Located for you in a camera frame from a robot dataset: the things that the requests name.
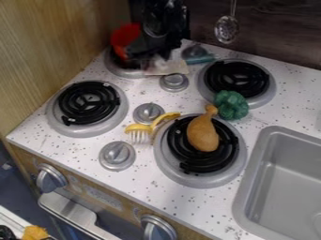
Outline toy sink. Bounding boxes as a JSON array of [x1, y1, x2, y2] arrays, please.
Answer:
[[230, 125, 321, 240]]

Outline toy stove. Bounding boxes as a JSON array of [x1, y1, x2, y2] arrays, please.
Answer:
[[43, 41, 279, 189]]

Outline red pot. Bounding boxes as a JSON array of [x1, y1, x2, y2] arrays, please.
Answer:
[[109, 22, 145, 70]]

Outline green toy vegetable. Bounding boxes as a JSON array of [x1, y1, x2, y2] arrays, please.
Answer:
[[213, 89, 252, 121]]

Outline yellow brush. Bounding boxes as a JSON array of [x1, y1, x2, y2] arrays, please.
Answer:
[[124, 112, 182, 145]]

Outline yellow toy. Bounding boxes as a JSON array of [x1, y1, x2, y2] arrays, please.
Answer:
[[21, 225, 52, 240]]

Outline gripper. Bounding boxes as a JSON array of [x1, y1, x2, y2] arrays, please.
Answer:
[[124, 30, 191, 77]]

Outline silver slotted spoon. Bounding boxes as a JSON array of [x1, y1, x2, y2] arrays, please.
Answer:
[[213, 0, 242, 45]]

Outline toy chicken drumstick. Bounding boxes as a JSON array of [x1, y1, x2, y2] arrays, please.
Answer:
[[185, 104, 222, 154]]

